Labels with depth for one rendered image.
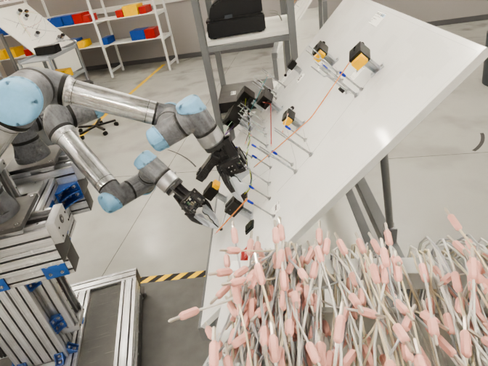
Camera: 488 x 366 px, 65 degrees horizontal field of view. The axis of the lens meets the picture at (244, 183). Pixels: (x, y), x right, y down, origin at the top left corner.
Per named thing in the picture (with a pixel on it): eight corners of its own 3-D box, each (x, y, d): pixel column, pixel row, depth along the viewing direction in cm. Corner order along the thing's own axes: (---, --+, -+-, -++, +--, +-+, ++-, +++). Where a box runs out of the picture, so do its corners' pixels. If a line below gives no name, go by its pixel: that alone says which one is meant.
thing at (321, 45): (339, 47, 144) (322, 32, 142) (338, 62, 137) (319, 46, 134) (330, 56, 147) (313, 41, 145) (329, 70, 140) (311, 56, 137)
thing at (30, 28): (92, 85, 777) (59, -4, 693) (62, 105, 678) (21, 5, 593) (60, 89, 789) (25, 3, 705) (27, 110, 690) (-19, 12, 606)
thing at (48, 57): (74, 120, 595) (45, 49, 540) (45, 123, 603) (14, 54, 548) (99, 99, 678) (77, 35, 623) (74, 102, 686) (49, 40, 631)
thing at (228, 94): (218, 115, 216) (216, 103, 213) (222, 94, 246) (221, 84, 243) (276, 107, 213) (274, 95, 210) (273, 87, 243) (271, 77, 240)
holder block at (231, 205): (234, 210, 131) (225, 204, 130) (244, 200, 128) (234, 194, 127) (234, 217, 128) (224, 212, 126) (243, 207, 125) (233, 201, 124)
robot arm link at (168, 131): (161, 142, 121) (191, 125, 119) (158, 157, 111) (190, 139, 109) (147, 122, 117) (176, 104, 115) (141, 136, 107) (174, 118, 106)
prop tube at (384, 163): (386, 237, 116) (378, 149, 101) (383, 232, 118) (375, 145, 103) (397, 235, 115) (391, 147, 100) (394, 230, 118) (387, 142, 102)
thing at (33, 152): (11, 168, 170) (1, 148, 165) (22, 154, 183) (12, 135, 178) (46, 160, 172) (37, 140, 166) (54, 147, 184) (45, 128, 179)
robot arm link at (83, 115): (20, 107, 174) (62, 97, 136) (51, 96, 183) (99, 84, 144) (33, 132, 179) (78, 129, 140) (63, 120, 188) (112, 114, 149)
